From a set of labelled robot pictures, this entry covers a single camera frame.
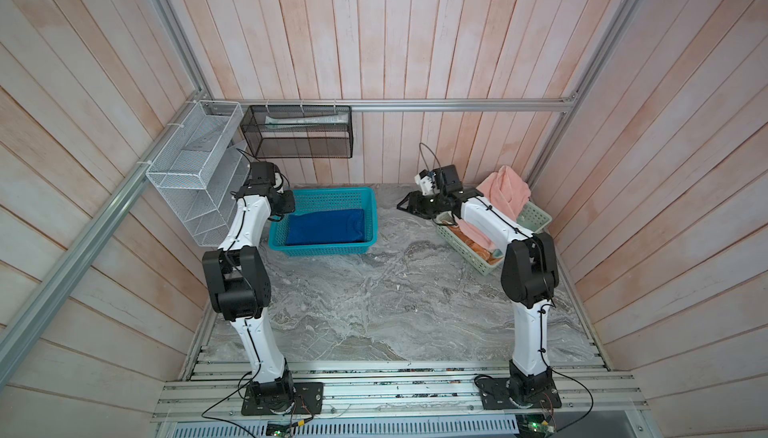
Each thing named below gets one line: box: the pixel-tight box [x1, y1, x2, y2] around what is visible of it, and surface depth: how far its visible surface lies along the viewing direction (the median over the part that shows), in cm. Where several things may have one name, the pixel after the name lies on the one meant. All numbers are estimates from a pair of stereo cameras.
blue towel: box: [286, 209, 364, 245], surface depth 109 cm
